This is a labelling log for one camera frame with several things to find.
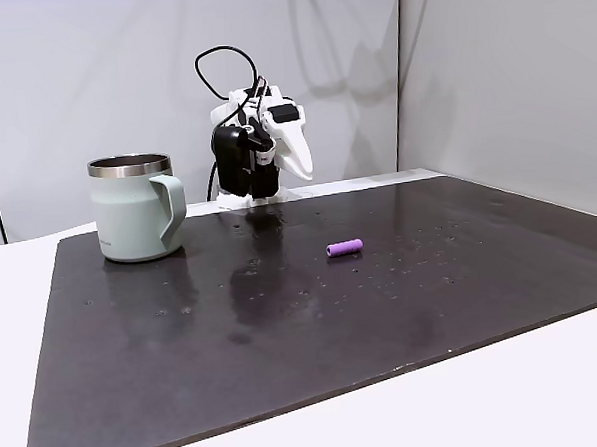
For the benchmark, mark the black glossy table mat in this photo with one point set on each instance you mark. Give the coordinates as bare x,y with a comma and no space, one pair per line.
284,324

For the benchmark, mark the purple ribbed pen grip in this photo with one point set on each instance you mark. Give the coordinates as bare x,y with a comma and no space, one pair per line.
345,247

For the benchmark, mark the pale green steel mug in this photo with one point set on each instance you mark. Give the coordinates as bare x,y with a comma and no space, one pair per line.
128,217

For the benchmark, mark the black camera box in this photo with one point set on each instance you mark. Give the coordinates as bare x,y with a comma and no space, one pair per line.
231,159

